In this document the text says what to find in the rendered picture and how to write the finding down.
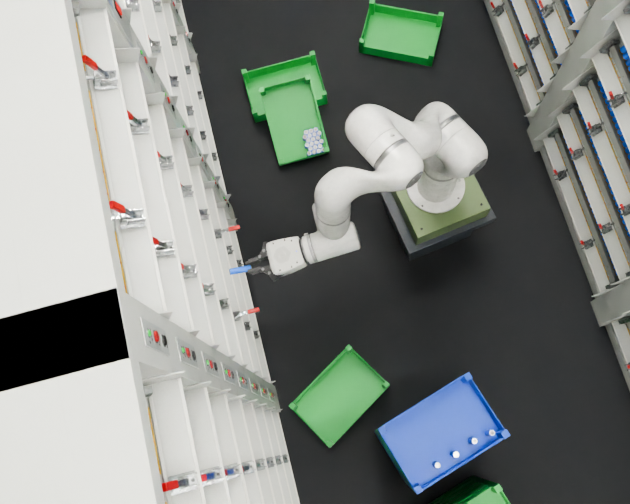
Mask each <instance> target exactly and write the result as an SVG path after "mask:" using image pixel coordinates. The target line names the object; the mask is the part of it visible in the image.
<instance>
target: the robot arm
mask: <svg viewBox="0 0 630 504"><path fill-rule="evenodd" d="M345 133H346V136H347V138H348V139H349V141H350V142H351V143H352V145H353V146H354V147H355V148H356V149H357V150H358V151H359V152H360V154H361V155H362V156H363V157H364V158H365V159H366V160H367V161H368V162H369V163H370V165H371V166H372V167H373V168H374V169H375V171H374V172H371V171H366V170H362V169H358V168H353V167H338V168H335V169H333V170H331V171H329V172H328V173H327V174H326V175H324V176H323V177H322V178H321V180H320V181H319V182H318V184H317V186H316V188H315V192H314V202H315V203H314V204H313V205H312V211H313V216H314V220H315V224H316V227H317V231H316V232H315V233H312V234H309V235H308V233H305V234H304V236H303V237H302V239H300V238H299V237H298V236H296V237H289V238H283V239H279V240H275V241H271V242H263V247H262V251H261V252H260V254H259V255H258V257H254V258H251V259H248V261H246V262H245V264H246V265H255V264H258V263H260V262H261V261H262V260H265V259H269V263H270V265H268V266H264V267H260V266H258V267H255V268H252V269H248V270H247V272H248V273H249V274H252V275H255V274H258V273H262V272H264V273H266V274H268V275H269V276H270V278H271V279H272V280H273V281H276V280H278V279H279V278H280V277H282V276H285V275H288V274H291V273H293V272H296V271H298V270H300V269H302V268H304V267H306V266H307V263H308V262H309V263H310V264H313V263H316V262H319V261H323V260H326V259H329V258H333V257H336V256H339V255H343V254H346V253H349V252H353V251H356V250H359V249H360V248H361V243H360V239H359V235H358V232H357V229H356V227H355V225H354V223H353V222H350V216H351V202H352V201H353V200H354V199H356V198H357V197H359V196H361V195H364V194H367V193H375V192H393V191H401V190H405V189H407V193H408V196H409V198H410V200H411V201H412V202H413V204H414V205H415V206H417V207H418V208H419V209H421V210H423V211H425V212H428V213H444V212H447V211H449V210H451V209H453V208H454V207H456V206H457V205H458V204H459V203H460V201H461V199H462V197H463V195H464V191H465V181H464V178H466V177H469V176H471V175H474V174H475V173H476V172H478V171H479V170H480V169H481V168H482V167H483V166H484V165H485V163H486V161H487V158H488V150H487V147H486V145H485V143H484V142H483V140H482V139H481V138H480V137H479V136H478V135H477V134H476V132H475V131H474V130H473V129H472V128H471V127H470V126H469V125H468V124H467V123H466V122H465V121H464V120H463V119H462V118H461V117H460V116H459V115H458V114H457V113H456V112H455V111H454V110H453V109H452V108H451V107H449V106H448V105H446V104H445V103H442V102H432V103H429V104H427V105H426V106H425V107H424V108H422V109H421V111H420V112H419V114H418V115H417V116H416V118H415V120H414V122H411V121H409V120H407V119H405V118H403V117H401V116H399V115H398V114H396V113H394V112H392V111H390V110H388V109H386V108H384V107H382V106H379V105H375V104H364V105H361V106H359V107H356V108H355V109H354V110H353V111H352V112H351V113H350V114H349V116H348V118H347V119H346V123H345ZM271 271H272V272H273V273H272V272H271ZM274 274H275V275H274Z"/></svg>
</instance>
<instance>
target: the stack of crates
mask: <svg viewBox="0 0 630 504"><path fill-rule="evenodd" d="M502 490H503V489H502V487H501V486H500V484H498V483H495V482H492V481H489V480H485V479H482V478H479V477H476V476H471V477H469V478H468V479H466V480H465V481H463V482H462V483H460V484H458V485H457V486H455V487H454V488H452V489H451V490H449V491H447V492H446V493H444V494H443V495H441V496H440V497H438V498H436V499H435V500H433V501H432V502H430V503H429V504H511V503H510V502H509V500H508V499H507V497H506V496H505V494H504V493H503V491H502Z"/></svg>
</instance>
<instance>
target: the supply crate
mask: <svg viewBox="0 0 630 504"><path fill-rule="evenodd" d="M472 378H473V377H472V376H471V374H470V373H469V372H468V373H466V374H464V375H463V376H461V377H459V378H457V379H456V380H454V381H453V382H451V383H449V384H448V385H446V386H444V387H443V388H441V389H440V390H438V391H436V392H435V393H433V394H432V395H430V396H428V397H427V398H425V399H424V400H422V401H420V402H419V403H417V404H416V405H414V406H412V407H411V408H409V409H408V410H406V411H404V412H403V413H401V414H400V415H398V416H396V417H395V418H393V419H392V420H390V421H388V422H387V423H385V424H384V425H383V426H381V427H379V428H378V429H377V430H378V432H379V434H380V435H381V437H382V439H383V440H384V442H385V444H386V445H387V447H388V449H389V450H390V452H391V453H392V455H393V457H394V458H395V460H396V462H397V463H398V465H399V467H400V468H401V470H402V472H403V473H404V475H405V477H406V478H407V480H408V482H409V483H410V485H411V487H412V488H413V490H414V492H415V493H416V494H419V493H421V492H423V490H425V489H426V488H428V487H429V486H431V485H433V484H434V483H436V482H437V481H439V480H440V479H442V478H444V477H445V476H447V475H448V474H450V473H451V472H453V471H455V470H456V469H458V468H459V467H461V466H462V465H464V464H466V463H467V462H469V461H470V460H472V459H473V458H475V457H477V456H478V455H480V454H481V453H483V452H484V451H486V450H488V449H489V448H491V447H492V446H494V445H496V444H497V443H499V442H500V441H502V440H503V439H506V438H507V437H509V436H510V433H509V432H508V430H507V429H504V427H503V426H502V424H501V422H500V421H499V419H498V418H497V416H496V415H495V413H494V412H493V410H492V409H491V407H490V406H489V404H488V403H487V401H486V400H485V398H484V397H483V395H482V394H481V392H480V390H479V389H478V387H477V386H476V384H475V383H474V381H473V380H472ZM491 429H493V430H494V431H495V435H494V436H486V435H485V431H486V430H491ZM469 438H477V439H478V443H477V444H475V445H474V444H469V443H468V439H469ZM451 451H457V452H459V454H460V456H459V457H458V458H453V457H451V456H450V453H451ZM434 461H437V462H440V463H441V467H440V468H439V469H436V468H434V467H433V466H432V463H433V462H434Z"/></svg>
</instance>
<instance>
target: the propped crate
mask: <svg viewBox="0 0 630 504"><path fill-rule="evenodd" d="M259 92H260V96H261V100H262V104H263V107H264V111H265V115H266V119H267V122H268V126H269V130H270V133H271V137H272V141H273V145H274V148H275V152H276V156H277V160H278V163H279V166H282V165H286V164H290V163H293V162H297V161H301V160H305V159H308V158H312V157H316V156H320V155H323V154H327V153H329V151H330V150H329V146H328V143H327V139H326V135H325V132H324V128H323V124H322V120H321V116H320V113H319V109H318V105H317V101H316V97H315V94H314V90H313V86H312V82H311V78H310V74H308V75H305V77H301V78H298V79H294V80H290V81H286V82H283V83H279V84H275V85H271V86H268V87H259ZM315 127H317V128H318V131H321V133H322V134H321V137H320V139H323V140H324V142H323V145H322V147H324V152H322V153H319V154H315V155H311V156H307V152H308V149H306V148H305V143H306V141H303V135H304V130H308V131H309V129H310V128H311V129H314V128H315Z"/></svg>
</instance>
